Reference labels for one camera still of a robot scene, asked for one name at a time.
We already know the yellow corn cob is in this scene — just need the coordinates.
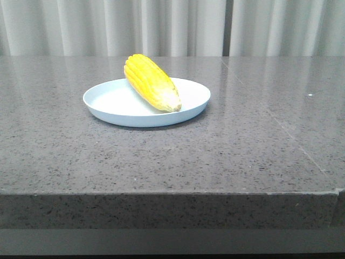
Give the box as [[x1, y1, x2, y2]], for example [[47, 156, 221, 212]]
[[124, 54, 182, 112]]

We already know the grey left curtain panel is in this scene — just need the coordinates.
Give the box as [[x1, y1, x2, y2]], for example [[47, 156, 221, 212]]
[[1, 1, 227, 57]]

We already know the grey right curtain panel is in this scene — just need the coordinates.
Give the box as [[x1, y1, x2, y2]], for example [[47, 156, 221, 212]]
[[229, 1, 344, 57]]

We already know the light blue round plate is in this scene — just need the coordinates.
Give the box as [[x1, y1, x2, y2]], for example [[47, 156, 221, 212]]
[[83, 78, 211, 127]]

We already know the grey curtain panel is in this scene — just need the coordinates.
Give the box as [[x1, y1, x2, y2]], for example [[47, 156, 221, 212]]
[[229, 1, 344, 57], [1, 1, 227, 57]]

